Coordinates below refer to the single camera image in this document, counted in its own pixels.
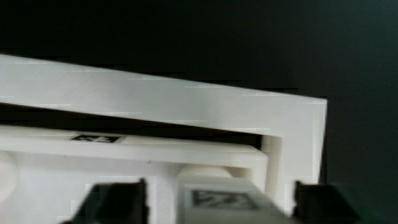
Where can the white square tabletop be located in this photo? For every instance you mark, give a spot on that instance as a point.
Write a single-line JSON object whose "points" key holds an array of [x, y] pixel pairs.
{"points": [[58, 161]]}

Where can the white table leg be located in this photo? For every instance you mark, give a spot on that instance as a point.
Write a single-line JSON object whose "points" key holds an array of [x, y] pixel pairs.
{"points": [[221, 200]]}

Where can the white obstacle wall frame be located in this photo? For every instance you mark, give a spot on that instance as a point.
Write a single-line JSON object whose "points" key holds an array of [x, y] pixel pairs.
{"points": [[129, 95]]}

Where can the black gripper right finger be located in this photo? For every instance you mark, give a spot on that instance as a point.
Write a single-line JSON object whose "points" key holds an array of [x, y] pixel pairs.
{"points": [[328, 205]]}

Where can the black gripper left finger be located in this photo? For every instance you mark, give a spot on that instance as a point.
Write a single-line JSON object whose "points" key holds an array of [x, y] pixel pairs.
{"points": [[115, 204]]}

